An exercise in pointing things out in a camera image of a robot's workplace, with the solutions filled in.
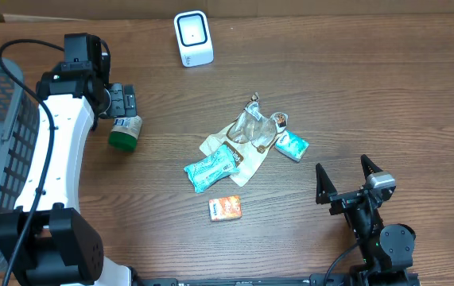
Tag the orange tissue pack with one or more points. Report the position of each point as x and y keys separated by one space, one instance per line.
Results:
x=225 y=208

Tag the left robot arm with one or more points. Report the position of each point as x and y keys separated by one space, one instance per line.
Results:
x=45 y=239

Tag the teal white tissue pack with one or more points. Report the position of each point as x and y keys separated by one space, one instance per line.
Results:
x=291 y=145

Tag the green lid white jar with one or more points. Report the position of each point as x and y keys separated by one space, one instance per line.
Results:
x=125 y=132

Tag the teal snack packet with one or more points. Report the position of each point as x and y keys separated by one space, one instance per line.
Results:
x=212 y=168

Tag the beige brown bag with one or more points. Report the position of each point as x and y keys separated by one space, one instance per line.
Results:
x=248 y=138

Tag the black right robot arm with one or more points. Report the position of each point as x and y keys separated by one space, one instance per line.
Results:
x=387 y=251

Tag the white barcode scanner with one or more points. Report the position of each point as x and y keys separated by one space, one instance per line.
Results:
x=193 y=38

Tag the brown cardboard backdrop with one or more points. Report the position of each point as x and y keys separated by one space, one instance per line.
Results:
x=44 y=10

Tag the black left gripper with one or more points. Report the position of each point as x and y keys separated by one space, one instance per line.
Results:
x=125 y=98

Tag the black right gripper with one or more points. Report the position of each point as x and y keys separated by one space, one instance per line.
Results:
x=326 y=194

